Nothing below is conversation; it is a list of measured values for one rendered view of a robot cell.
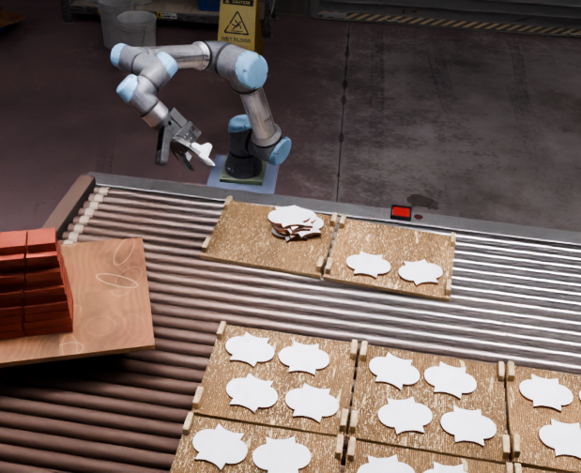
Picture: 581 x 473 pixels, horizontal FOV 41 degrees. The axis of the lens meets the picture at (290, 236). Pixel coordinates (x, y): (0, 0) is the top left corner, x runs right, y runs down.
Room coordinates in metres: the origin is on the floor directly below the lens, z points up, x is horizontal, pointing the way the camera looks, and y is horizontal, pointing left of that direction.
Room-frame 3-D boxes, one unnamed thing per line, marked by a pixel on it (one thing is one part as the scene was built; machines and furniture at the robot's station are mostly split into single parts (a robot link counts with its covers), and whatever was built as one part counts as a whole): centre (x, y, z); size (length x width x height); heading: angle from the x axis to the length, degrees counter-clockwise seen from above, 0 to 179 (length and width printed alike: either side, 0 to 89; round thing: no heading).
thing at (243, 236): (2.21, 0.06, 0.93); 0.41 x 0.35 x 0.02; 80
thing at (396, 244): (2.13, -0.35, 0.93); 0.41 x 0.35 x 0.02; 79
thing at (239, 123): (2.70, 0.20, 1.06); 0.13 x 0.12 x 0.14; 53
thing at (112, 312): (1.71, 0.65, 1.03); 0.50 x 0.50 x 0.02; 14
